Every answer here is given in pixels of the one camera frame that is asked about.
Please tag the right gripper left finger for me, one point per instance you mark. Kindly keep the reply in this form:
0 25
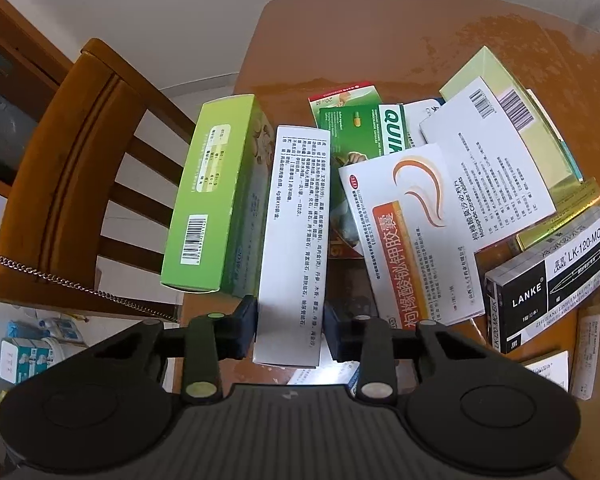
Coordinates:
213 334

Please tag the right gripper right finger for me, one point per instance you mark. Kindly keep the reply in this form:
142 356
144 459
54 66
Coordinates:
345 336

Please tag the tall white medicine box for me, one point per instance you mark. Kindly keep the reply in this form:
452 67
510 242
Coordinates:
295 250

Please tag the green bear medicine box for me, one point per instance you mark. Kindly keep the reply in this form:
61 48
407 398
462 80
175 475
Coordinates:
216 232

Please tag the brown cardboard box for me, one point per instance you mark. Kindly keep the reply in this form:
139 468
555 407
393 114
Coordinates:
584 459

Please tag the white blue medicine box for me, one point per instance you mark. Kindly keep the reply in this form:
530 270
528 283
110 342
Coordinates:
332 373

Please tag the white orange capsule box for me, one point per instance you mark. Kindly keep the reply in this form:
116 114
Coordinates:
416 246

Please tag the black LANKE pen box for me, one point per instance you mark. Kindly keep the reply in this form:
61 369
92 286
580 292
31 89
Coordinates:
532 291

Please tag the small white box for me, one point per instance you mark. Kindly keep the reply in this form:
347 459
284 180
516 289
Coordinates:
553 367

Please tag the near wooden chair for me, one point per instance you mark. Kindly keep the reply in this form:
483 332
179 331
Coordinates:
51 229

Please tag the green QUIK medicine box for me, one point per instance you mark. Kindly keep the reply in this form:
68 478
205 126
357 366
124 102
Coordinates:
362 132

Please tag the white yellow-green large box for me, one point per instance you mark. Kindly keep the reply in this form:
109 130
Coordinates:
508 169

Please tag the gold foil box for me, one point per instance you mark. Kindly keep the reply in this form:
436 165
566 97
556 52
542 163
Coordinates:
568 207

